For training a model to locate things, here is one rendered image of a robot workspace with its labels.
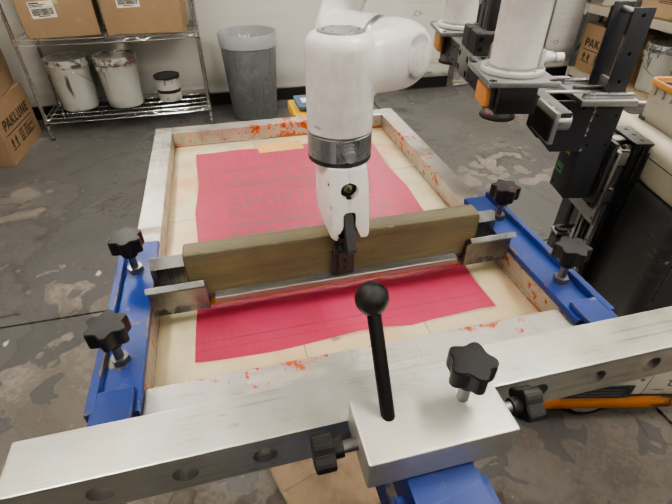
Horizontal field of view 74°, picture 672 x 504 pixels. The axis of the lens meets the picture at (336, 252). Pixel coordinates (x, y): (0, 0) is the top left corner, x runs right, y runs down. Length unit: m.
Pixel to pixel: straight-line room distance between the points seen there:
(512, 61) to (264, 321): 0.69
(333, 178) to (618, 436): 1.54
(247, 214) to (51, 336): 1.50
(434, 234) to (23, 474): 0.52
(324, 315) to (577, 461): 1.27
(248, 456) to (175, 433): 0.07
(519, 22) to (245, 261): 0.68
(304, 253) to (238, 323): 0.13
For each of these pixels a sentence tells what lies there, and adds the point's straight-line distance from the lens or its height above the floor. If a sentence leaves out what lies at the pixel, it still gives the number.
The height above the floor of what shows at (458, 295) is 0.96.
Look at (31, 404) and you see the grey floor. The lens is 2.00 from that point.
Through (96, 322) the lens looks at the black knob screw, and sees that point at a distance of 0.53.
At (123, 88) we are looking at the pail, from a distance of 3.97.
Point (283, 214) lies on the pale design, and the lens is 0.83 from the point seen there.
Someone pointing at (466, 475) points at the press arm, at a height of 1.04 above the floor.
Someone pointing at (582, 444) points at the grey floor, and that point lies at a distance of 1.80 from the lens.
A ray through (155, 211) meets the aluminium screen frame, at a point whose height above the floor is 0.99.
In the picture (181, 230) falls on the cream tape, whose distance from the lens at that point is 0.82.
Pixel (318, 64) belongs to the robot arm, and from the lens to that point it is 0.48.
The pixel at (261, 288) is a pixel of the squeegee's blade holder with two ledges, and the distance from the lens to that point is 0.61.
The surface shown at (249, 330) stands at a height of 0.96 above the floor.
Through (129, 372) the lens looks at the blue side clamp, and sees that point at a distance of 0.55.
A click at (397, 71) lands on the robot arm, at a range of 0.52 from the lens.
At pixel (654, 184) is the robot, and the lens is 1.47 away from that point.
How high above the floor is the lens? 1.40
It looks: 37 degrees down
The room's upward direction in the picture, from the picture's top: straight up
